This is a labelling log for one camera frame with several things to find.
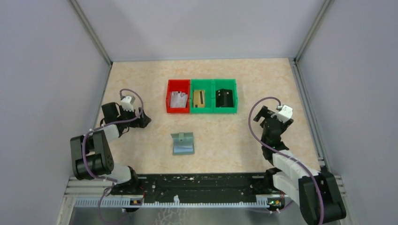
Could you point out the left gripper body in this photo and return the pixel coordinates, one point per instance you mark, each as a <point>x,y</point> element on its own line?
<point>126,115</point>

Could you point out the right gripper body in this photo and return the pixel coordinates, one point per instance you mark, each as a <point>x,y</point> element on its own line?
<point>285,125</point>

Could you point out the sage green card holder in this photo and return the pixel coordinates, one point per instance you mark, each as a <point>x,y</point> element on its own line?
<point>183,143</point>

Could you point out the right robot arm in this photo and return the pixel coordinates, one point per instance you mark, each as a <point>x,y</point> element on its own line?
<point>315,192</point>

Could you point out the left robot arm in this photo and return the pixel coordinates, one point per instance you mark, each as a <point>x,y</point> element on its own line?
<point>91,154</point>

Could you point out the white VIP cards in bin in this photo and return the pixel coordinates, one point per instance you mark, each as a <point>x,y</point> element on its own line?
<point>178,99</point>

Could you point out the black card holder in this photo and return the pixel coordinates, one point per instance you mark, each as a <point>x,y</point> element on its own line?
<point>224,98</point>

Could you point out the red plastic bin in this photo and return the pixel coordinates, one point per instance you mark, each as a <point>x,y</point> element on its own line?
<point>183,85</point>

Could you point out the right green plastic bin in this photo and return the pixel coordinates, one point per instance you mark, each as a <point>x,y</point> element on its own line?
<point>230,84</point>

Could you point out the green plastic bin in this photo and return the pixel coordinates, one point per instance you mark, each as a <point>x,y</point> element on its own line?
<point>230,84</point>
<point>208,86</point>

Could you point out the middle green plastic bin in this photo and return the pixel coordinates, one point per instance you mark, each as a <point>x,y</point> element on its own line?
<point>208,86</point>

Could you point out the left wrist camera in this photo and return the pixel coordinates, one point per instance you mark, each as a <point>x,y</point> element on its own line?
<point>127,103</point>

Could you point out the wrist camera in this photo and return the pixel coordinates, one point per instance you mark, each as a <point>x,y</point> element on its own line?
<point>284,113</point>
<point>127,103</point>

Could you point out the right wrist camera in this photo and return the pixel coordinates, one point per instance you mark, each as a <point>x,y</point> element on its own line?
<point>284,113</point>

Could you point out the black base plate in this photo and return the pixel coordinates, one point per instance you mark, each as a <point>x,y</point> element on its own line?
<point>251,189</point>

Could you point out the aluminium frame rail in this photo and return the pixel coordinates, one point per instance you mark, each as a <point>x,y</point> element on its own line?
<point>86,187</point>

